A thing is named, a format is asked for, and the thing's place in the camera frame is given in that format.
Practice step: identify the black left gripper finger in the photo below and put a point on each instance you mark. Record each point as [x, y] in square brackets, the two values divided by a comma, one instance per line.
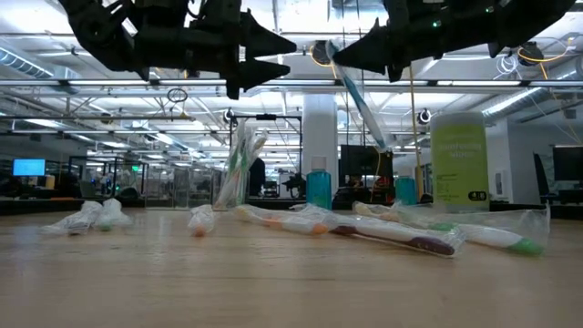
[259, 43]
[255, 73]

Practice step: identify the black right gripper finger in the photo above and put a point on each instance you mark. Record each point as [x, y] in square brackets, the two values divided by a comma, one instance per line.
[378, 61]
[371, 41]

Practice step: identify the blue mouthwash bottle white cap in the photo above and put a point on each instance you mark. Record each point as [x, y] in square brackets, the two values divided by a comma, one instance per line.
[319, 187]
[405, 191]

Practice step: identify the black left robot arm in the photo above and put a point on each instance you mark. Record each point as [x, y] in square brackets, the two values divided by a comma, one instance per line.
[100, 32]

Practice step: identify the black background robot arm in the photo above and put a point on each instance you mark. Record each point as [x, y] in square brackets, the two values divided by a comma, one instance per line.
[296, 183]

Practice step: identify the black cage station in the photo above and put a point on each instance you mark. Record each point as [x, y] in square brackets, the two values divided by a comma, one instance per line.
[115, 173]

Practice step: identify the black wide monitor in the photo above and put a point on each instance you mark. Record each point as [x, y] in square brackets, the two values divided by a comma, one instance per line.
[364, 159]

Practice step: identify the green disinfecting wipes canister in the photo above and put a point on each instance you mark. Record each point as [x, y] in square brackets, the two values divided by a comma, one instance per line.
[460, 159]

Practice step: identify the yellow container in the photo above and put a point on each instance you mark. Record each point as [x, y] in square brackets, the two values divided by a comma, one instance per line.
[50, 182]

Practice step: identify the blue lit monitor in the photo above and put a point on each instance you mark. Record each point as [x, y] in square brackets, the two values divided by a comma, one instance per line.
[28, 167]

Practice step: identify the black gantry frame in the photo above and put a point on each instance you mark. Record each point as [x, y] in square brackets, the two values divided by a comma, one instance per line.
[266, 117]

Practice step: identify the black aluminium rig frame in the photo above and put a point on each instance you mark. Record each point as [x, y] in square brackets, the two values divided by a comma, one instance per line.
[54, 207]

